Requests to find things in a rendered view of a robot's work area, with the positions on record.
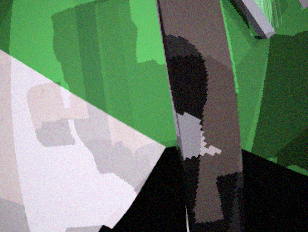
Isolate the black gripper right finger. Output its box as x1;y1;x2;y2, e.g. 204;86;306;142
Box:
242;149;308;232

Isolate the green putting mat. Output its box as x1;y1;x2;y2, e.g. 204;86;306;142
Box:
0;0;308;176

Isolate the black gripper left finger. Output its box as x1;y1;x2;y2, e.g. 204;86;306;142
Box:
108;147;187;232

